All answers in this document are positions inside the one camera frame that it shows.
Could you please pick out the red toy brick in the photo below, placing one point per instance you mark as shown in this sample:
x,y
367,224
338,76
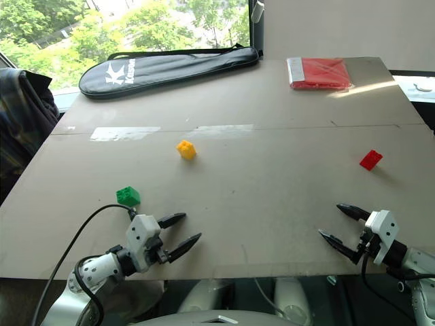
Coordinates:
x,y
371,160

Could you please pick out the red plastic packet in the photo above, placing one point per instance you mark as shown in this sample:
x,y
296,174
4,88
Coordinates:
x,y
321,73

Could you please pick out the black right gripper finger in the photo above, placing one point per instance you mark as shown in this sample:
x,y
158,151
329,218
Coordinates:
x,y
338,246
353,211

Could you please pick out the plaid cloth on chair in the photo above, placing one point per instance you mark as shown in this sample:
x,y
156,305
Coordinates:
x,y
22,122

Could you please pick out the white robot leg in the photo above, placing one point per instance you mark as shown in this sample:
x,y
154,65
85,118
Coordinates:
x,y
204,294
292,299

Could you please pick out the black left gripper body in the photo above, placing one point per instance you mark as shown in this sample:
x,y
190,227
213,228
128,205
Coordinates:
x,y
155,250

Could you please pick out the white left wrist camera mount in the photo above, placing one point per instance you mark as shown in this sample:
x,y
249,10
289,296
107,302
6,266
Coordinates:
x,y
141,234

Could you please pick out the yellow toy brick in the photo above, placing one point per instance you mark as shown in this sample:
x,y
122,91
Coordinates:
x,y
186,149

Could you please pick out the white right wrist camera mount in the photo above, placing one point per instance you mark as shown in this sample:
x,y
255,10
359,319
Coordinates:
x,y
384,234

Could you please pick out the black racket bag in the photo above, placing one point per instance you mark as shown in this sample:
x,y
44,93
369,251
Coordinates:
x,y
163,69

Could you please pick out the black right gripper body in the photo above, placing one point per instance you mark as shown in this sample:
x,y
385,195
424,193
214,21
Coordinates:
x,y
367,245

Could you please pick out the green toy brick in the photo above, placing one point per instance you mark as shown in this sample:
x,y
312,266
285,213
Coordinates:
x,y
128,196

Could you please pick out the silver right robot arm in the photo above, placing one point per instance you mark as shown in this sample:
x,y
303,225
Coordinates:
x,y
419,282

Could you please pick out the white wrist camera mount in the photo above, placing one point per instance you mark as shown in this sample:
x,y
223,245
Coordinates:
x,y
384,234
141,234

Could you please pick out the silver robot torso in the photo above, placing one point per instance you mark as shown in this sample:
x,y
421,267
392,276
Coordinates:
x,y
210,319

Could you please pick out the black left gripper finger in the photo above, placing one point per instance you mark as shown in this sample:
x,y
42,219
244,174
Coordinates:
x,y
171,219
183,247

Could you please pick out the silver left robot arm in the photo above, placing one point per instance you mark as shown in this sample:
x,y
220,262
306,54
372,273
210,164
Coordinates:
x,y
98,268

